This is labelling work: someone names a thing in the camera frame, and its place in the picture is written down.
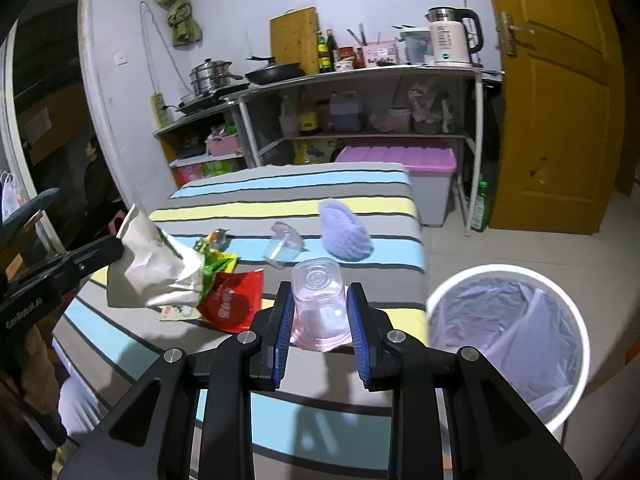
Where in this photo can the striped bed sheet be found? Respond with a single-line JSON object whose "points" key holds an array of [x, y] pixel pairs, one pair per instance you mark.
{"points": [[300, 195]]}

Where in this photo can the white metal shelf unit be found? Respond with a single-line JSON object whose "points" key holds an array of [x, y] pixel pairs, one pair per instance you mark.
{"points": [[360, 76]]}

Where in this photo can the dark sauce bottle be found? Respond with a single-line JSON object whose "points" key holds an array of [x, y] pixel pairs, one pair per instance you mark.
{"points": [[322, 57], [330, 55]]}

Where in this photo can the green snack packet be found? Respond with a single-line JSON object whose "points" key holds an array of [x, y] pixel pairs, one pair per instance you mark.
{"points": [[217, 265]]}

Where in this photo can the storage box with pink lid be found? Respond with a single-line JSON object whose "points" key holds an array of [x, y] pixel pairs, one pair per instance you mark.
{"points": [[400, 170]]}

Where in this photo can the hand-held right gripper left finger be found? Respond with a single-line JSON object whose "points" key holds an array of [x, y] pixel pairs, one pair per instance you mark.
{"points": [[283, 330]]}

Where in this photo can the white plastic bottle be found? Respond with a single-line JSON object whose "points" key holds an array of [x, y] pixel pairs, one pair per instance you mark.
{"points": [[287, 120]]}

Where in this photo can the white electric kettle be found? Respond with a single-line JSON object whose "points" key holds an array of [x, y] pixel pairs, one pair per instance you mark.
{"points": [[450, 35]]}

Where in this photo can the steel steamer pot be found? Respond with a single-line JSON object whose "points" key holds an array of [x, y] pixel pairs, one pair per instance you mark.
{"points": [[210, 77]]}

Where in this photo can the yellow power strip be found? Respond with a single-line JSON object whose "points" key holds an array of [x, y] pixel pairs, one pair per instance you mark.
{"points": [[159, 110]]}

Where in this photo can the green glass bottle on floor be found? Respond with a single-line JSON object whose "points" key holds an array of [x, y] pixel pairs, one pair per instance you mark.
{"points": [[481, 210]]}

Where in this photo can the crumpled plastic bags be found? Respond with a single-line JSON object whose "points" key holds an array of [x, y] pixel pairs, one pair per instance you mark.
{"points": [[425, 102]]}

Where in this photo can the green printed package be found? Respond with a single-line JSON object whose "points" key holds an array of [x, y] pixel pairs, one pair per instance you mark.
{"points": [[222, 167]]}

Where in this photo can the yellow label oil bottle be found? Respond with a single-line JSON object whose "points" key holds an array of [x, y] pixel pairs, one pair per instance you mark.
{"points": [[309, 120]]}

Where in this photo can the white paper bag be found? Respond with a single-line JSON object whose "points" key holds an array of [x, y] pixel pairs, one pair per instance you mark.
{"points": [[150, 265]]}

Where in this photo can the white wall switch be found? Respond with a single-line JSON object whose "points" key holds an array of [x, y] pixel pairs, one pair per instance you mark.
{"points": [[121, 58]]}

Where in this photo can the yellow wooden door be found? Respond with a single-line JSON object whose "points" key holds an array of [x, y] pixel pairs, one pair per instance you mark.
{"points": [[550, 110]]}

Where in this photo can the black frying pan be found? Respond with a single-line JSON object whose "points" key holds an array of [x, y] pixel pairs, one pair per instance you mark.
{"points": [[272, 74]]}

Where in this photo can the metal door lock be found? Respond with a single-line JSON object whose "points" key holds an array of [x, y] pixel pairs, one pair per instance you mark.
{"points": [[509, 35]]}

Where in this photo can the large jug of dark liquid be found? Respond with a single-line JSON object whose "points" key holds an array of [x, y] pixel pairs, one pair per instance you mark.
{"points": [[346, 115]]}

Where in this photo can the translucent bin liner bag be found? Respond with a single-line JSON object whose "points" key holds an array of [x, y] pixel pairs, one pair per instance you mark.
{"points": [[505, 330]]}

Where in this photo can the pink plastic basket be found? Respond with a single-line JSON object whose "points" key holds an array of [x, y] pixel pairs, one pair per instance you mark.
{"points": [[222, 146]]}

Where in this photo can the pink plastic stool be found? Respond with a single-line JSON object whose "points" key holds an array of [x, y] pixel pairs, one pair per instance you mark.
{"points": [[117, 220]]}

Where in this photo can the green hanging cloth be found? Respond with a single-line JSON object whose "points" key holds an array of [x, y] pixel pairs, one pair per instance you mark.
{"points": [[177, 15]]}

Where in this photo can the purple foam fruit net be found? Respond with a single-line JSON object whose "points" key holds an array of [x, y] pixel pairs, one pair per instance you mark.
{"points": [[345, 232]]}

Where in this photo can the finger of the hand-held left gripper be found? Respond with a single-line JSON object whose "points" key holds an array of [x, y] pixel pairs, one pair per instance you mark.
{"points": [[97, 255]]}

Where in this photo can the pink plastic bowl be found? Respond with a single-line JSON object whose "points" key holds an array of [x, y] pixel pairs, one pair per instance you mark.
{"points": [[398, 120]]}

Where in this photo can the small printed paper card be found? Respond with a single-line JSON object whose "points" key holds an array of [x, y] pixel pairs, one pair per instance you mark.
{"points": [[175, 313]]}

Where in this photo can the red lidded jar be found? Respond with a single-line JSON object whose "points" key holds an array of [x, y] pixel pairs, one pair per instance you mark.
{"points": [[346, 57]]}

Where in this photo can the red snack packet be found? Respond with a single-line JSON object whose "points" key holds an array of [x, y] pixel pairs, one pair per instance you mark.
{"points": [[232, 302]]}

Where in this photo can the wooden cutting board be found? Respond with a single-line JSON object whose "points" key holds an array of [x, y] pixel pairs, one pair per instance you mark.
{"points": [[295, 45]]}

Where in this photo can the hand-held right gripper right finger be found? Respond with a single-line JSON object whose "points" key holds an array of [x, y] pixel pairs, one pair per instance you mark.
{"points": [[358, 330]]}

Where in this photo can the pink printed package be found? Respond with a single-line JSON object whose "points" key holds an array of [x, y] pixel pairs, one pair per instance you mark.
{"points": [[187, 175]]}

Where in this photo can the clear lidded plastic cup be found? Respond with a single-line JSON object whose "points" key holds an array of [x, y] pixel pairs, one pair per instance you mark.
{"points": [[280, 247]]}

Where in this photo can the clear plastic jug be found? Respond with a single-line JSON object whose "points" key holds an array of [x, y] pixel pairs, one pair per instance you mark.
{"points": [[415, 45]]}

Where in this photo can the pink utensil holder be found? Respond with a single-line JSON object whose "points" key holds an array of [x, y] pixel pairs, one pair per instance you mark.
{"points": [[380, 55]]}

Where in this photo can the black induction cooker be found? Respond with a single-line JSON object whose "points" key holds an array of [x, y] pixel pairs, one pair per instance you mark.
{"points": [[200, 104]]}

